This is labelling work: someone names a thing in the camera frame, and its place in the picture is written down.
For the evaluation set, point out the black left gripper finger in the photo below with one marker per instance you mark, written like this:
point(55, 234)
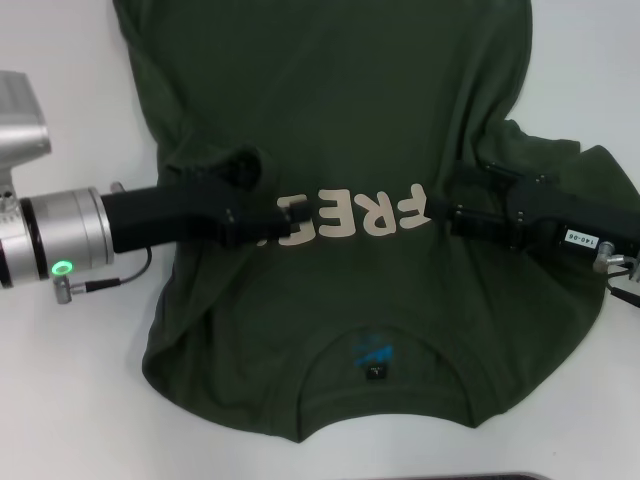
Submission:
point(260, 227)

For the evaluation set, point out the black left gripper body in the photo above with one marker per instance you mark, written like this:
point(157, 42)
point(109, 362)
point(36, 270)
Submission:
point(160, 215)

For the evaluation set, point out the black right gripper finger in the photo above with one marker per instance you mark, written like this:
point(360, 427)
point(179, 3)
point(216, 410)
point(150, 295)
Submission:
point(495, 179)
point(480, 222)

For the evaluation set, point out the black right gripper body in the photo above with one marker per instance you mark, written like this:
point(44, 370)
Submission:
point(560, 215)

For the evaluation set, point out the dark green FREE T-shirt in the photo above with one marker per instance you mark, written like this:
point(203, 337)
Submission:
point(325, 100)

